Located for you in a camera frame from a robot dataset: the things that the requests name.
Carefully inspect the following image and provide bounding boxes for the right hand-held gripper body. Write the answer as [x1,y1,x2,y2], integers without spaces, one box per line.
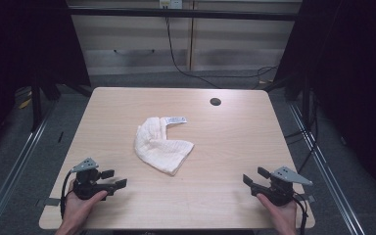
[250,165,314,208]

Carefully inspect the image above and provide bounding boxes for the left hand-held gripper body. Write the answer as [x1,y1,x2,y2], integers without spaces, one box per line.
[70,158,117,201]

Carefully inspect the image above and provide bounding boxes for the white towel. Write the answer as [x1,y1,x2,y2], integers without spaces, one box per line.
[133,116,196,176]

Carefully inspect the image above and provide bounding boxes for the person's left hand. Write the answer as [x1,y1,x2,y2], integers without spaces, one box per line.
[60,178,110,230]

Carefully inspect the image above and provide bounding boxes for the person's right hand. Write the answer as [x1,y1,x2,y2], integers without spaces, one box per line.
[257,193,300,231]

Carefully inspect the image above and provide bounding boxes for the black metal stand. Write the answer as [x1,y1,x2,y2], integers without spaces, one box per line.
[29,72,44,132]

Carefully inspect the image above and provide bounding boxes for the yellow floor marker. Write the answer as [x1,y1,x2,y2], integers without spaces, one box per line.
[19,97,33,110]

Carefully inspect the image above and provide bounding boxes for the black curtain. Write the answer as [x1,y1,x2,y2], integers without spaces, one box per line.
[0,0,91,161]
[263,0,376,205]

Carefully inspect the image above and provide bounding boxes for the black horizontal bar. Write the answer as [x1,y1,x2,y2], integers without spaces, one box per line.
[67,8,303,22]

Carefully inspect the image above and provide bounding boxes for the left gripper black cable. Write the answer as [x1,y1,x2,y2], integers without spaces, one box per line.
[59,169,74,219]

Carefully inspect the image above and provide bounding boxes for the metal floor rail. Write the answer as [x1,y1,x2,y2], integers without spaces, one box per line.
[288,102,366,235]
[0,106,56,235]

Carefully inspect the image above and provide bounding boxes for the black floor cables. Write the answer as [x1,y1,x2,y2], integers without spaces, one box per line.
[284,94,319,174]

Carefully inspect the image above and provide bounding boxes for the long black wall cable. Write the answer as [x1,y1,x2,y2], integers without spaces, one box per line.
[164,8,279,90]

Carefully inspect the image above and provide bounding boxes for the white wall socket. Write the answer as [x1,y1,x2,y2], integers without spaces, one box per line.
[159,0,184,10]

